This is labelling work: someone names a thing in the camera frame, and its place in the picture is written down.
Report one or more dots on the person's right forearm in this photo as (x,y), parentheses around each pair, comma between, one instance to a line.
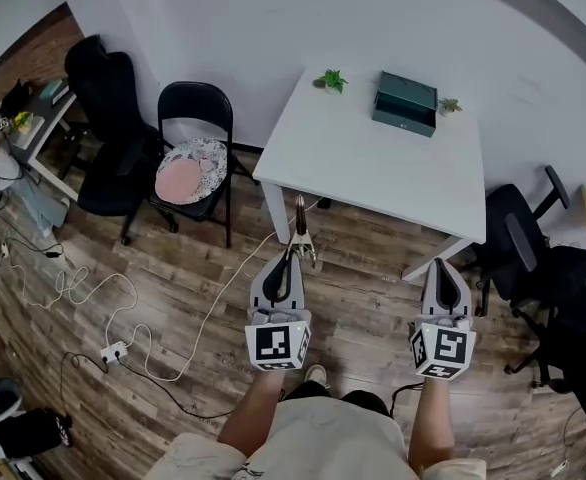
(430,428)

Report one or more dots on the white side desk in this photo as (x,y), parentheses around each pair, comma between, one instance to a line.
(43,123)

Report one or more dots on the dark green metal box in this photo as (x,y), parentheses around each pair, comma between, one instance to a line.
(403,118)

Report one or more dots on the black high-back office chair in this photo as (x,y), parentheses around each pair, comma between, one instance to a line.
(103,188)

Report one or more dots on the black mesh office chair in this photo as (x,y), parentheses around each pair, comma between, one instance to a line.
(573,288)

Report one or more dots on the green potted plant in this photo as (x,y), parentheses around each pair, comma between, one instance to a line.
(333,79)

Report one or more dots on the black office chair grey armrests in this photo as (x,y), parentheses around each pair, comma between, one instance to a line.
(513,228)

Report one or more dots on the person's left forearm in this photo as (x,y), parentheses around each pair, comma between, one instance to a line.
(250,413)

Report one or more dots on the white power strip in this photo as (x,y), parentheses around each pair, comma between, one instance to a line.
(114,352)

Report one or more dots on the black folding chair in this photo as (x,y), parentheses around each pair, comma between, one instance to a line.
(195,93)

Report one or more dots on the yellow desk item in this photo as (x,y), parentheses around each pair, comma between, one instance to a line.
(23,120)

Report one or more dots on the person's black shorts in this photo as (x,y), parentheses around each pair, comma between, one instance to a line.
(363,400)

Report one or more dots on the pale variegated potted plant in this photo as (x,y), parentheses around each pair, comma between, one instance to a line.
(449,105)

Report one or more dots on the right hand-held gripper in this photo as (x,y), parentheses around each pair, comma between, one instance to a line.
(445,345)

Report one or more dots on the floral seat cushion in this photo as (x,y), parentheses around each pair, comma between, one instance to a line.
(208,150)

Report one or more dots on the brass clasp tool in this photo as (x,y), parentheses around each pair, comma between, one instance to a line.
(300,240)

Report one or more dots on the person's beige shoe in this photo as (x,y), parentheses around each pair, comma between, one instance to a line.
(317,375)

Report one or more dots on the pink round cushion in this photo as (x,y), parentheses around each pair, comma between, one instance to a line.
(175,183)

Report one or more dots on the teal book stack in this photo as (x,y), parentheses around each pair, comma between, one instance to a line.
(53,90)

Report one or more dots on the person's beige shirt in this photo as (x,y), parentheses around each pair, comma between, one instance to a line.
(333,443)

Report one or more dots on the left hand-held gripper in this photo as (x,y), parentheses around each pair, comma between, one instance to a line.
(273,343)

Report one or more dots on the black bag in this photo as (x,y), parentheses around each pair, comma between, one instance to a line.
(28,433)

